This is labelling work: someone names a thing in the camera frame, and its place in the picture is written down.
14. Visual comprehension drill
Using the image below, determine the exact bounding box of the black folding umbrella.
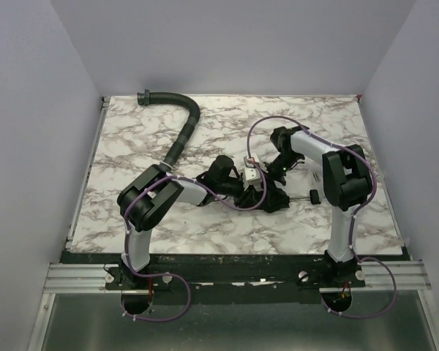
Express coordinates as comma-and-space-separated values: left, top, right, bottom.
233, 181, 321, 215

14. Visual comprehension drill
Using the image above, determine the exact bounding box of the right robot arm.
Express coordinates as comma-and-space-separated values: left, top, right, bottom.
266, 127, 377, 282

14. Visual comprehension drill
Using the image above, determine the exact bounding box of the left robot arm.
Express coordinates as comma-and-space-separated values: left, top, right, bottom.
116, 155, 244, 281

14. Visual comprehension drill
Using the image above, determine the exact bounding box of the clear plastic screw box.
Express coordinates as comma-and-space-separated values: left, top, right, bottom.
309, 164, 323, 192

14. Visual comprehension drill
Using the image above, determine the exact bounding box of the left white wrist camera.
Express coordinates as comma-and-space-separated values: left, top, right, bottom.
242, 167, 264, 191

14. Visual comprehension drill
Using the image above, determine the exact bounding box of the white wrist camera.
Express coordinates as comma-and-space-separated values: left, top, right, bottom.
243, 156, 258, 167
242, 167, 264, 191

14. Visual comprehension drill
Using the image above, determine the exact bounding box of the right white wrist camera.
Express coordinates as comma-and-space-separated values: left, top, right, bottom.
243, 156, 258, 167

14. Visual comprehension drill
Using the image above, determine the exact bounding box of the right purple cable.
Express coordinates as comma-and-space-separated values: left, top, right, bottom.
247, 116, 398, 318

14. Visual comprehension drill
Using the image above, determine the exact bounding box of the purple cable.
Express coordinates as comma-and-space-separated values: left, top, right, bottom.
247, 116, 398, 318
122, 171, 268, 323

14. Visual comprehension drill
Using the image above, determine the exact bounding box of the grey corrugated hose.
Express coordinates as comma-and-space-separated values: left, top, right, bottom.
135, 88, 201, 171

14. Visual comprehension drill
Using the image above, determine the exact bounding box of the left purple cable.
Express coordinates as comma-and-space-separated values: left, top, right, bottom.
122, 171, 268, 323

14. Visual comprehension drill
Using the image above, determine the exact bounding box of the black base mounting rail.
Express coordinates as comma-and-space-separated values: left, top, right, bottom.
60, 251, 374, 306

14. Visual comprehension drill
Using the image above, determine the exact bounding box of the aluminium table frame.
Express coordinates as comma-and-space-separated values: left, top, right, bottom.
31, 92, 435, 350

